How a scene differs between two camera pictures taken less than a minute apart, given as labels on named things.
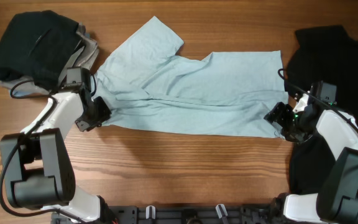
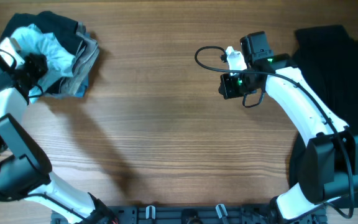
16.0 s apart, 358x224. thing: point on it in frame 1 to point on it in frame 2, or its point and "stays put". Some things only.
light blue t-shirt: (148, 85) to (32, 40)
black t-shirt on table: (346, 69) stays put
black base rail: (178, 214) stays put
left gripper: (105, 115) to (36, 65)
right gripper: (279, 114) to (227, 88)
